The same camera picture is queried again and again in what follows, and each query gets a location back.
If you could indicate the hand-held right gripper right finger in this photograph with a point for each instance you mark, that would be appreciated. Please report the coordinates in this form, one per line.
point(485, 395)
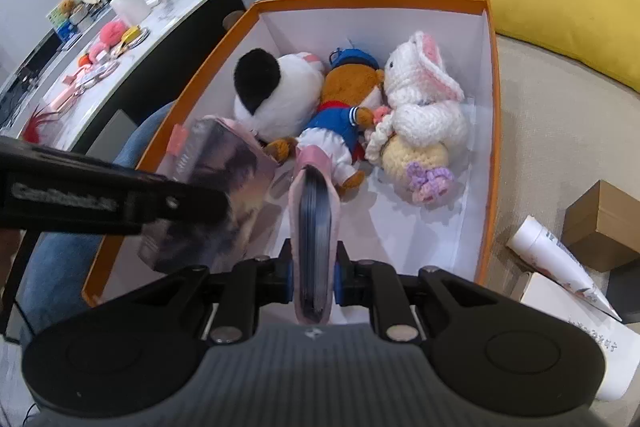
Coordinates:
point(337, 277)

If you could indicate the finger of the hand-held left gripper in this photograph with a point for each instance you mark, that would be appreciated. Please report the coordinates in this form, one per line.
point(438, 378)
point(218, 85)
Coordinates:
point(200, 204)

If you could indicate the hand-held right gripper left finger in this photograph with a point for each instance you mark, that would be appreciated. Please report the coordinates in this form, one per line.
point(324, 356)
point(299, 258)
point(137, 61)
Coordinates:
point(289, 277)

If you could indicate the dark photo card box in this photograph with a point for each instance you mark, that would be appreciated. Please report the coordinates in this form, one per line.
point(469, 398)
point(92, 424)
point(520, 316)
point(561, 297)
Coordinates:
point(225, 162)

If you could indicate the pink snap card holder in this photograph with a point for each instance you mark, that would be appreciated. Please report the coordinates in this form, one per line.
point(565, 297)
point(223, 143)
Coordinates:
point(312, 217)

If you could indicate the white and black panda plush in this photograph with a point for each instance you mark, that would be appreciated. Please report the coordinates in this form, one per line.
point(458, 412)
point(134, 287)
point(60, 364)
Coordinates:
point(285, 92)

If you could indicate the white crochet bunny doll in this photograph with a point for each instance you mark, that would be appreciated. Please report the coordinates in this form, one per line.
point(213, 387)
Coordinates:
point(425, 122)

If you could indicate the brown bear plush sailor outfit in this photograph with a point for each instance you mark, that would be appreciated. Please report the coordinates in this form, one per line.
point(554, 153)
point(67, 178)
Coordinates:
point(345, 87)

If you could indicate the orange cardboard storage box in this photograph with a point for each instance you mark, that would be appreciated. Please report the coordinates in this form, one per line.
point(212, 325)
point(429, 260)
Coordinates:
point(492, 157)

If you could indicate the person's left leg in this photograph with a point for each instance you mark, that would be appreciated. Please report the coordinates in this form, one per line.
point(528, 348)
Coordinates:
point(65, 267)

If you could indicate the red feather toy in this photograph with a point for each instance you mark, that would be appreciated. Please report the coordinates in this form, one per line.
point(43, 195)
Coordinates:
point(37, 122)

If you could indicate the white marble coffee table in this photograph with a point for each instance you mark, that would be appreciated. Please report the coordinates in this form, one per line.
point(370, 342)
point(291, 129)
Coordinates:
point(165, 37)

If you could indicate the pink fluffy ball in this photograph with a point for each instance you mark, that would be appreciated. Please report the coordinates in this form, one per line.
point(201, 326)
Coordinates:
point(112, 32)

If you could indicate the yellow keyring bundle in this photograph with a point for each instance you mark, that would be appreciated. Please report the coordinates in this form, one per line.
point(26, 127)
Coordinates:
point(131, 36)

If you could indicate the green and blue snack packet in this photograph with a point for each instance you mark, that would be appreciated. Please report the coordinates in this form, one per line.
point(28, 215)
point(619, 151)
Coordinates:
point(62, 14)

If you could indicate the white cup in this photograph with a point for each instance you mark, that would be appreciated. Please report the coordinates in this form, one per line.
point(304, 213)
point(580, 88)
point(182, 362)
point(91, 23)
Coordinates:
point(130, 4)

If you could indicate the white floral print tube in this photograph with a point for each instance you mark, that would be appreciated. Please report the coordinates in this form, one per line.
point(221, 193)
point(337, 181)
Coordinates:
point(550, 257)

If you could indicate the beige fabric sofa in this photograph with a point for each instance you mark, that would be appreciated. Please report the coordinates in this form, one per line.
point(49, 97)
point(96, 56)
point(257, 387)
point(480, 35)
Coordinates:
point(550, 132)

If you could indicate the white glasses case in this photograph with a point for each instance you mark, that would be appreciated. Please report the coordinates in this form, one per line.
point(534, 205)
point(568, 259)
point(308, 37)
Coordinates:
point(600, 347)

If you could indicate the small brown cardboard box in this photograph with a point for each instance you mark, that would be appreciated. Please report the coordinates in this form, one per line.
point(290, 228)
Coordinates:
point(605, 222)

